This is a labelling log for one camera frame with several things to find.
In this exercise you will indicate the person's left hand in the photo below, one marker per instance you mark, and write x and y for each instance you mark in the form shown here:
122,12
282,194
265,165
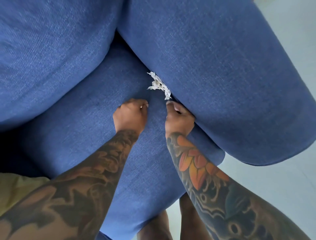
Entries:
130,116

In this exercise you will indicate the person's right hand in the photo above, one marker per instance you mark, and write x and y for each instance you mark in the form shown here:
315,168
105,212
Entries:
179,122

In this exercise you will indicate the white shredded paper scraps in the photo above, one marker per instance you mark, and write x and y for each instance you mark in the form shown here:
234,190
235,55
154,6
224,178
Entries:
158,85

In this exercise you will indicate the blue fabric sofa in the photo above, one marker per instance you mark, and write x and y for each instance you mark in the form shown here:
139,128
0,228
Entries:
234,86

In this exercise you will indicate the yellow throw pillow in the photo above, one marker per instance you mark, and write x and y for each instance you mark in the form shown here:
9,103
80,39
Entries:
17,190

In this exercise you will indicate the person's left forearm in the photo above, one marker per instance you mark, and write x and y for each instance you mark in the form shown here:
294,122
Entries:
69,197

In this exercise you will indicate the person's right forearm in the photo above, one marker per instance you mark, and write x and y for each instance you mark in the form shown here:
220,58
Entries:
222,197

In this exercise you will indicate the person's right leg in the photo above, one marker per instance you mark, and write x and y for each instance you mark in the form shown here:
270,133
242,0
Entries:
190,217

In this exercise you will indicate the person's leg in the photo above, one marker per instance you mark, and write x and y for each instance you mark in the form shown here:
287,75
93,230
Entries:
155,227
190,217

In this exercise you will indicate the blue sofa back cushion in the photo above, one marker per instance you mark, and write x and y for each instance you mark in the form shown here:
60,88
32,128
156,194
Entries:
49,61

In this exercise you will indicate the person's left leg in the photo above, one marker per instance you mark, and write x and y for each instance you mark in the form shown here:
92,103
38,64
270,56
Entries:
155,227

